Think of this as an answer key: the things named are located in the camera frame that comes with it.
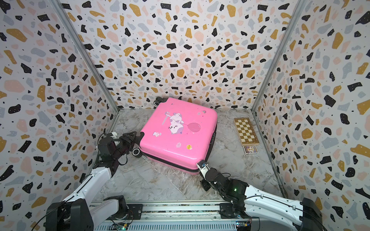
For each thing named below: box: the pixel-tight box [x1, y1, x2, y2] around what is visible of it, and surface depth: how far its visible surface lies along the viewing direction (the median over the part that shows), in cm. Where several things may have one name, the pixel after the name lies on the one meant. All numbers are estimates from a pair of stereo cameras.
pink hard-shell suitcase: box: [138, 97, 218, 175], surface depth 82 cm
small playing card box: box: [242, 145, 259, 154], surface depth 99 cm
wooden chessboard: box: [233, 117, 260, 147], surface depth 106 cm
